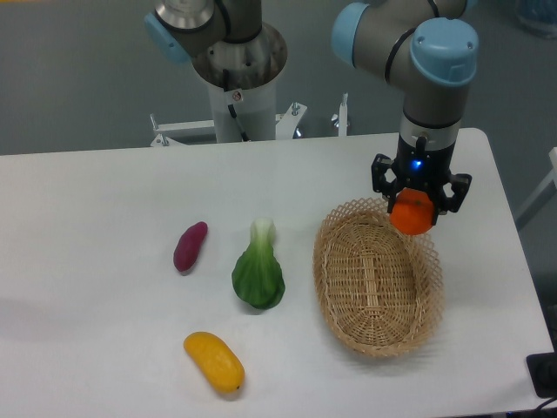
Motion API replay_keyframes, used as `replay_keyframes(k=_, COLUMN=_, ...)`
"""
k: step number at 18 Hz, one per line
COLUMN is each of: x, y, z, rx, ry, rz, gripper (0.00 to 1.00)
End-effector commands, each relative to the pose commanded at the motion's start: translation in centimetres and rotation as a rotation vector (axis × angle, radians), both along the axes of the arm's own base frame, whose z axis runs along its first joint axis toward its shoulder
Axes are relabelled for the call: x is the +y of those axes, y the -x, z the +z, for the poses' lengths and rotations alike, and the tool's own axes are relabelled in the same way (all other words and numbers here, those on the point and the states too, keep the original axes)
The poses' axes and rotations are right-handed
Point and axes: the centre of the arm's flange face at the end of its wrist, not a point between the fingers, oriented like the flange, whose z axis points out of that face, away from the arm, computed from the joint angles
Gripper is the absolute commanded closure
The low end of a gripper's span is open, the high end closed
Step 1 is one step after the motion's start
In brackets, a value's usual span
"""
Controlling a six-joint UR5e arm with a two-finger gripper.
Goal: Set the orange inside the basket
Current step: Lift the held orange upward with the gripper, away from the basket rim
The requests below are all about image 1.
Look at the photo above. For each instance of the woven wicker basket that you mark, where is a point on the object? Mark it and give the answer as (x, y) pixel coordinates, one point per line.
(381, 292)

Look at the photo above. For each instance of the green bok choy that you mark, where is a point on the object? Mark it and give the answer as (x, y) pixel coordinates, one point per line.
(257, 277)

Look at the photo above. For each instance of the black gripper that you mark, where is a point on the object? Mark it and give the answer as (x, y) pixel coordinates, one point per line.
(422, 162)

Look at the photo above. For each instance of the orange fruit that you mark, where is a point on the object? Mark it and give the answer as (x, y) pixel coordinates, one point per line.
(412, 213)

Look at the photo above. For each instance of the blue object in corner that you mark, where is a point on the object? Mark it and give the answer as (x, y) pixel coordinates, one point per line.
(537, 16)

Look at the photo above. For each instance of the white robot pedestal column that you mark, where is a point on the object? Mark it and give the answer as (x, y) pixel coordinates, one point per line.
(243, 114)

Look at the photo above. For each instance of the yellow mango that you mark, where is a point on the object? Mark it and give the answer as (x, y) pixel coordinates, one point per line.
(216, 361)

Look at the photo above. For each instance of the black device at table edge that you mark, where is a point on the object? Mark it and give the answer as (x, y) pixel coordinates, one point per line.
(542, 370)

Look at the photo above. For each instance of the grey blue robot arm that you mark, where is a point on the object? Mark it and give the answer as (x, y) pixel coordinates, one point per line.
(423, 48)

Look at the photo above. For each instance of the white frame at right edge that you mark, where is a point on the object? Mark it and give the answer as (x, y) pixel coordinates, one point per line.
(541, 195)

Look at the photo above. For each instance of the purple sweet potato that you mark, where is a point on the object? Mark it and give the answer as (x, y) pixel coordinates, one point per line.
(189, 246)

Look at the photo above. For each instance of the white metal base frame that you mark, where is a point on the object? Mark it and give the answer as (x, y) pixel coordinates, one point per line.
(286, 126)

